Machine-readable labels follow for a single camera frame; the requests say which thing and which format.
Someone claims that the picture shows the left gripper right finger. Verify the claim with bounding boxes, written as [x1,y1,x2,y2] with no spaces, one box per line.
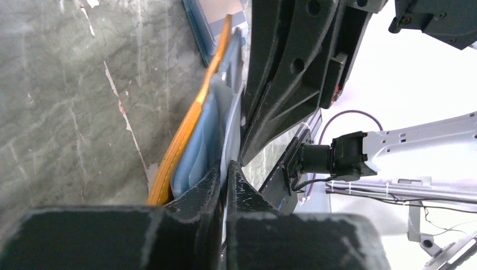
[226,161,390,269]

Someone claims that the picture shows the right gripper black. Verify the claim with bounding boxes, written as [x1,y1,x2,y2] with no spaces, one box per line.
[318,1,476,109]

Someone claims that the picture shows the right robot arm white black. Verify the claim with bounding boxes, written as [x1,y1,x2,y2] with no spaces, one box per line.
[238,1,476,192]

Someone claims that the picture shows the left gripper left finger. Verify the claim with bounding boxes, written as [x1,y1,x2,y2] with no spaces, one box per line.
[1,163,222,269]

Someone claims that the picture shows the blue open card holder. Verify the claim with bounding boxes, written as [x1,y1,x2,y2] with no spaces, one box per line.
[182,0,249,66]

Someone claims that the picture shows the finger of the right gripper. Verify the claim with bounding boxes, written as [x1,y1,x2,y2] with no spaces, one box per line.
[238,1,346,165]

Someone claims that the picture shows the orange card holder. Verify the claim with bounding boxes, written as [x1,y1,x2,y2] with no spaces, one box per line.
[146,14,232,205]

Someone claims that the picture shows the dark grey credit card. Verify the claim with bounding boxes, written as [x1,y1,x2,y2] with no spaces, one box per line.
[210,28,243,184]

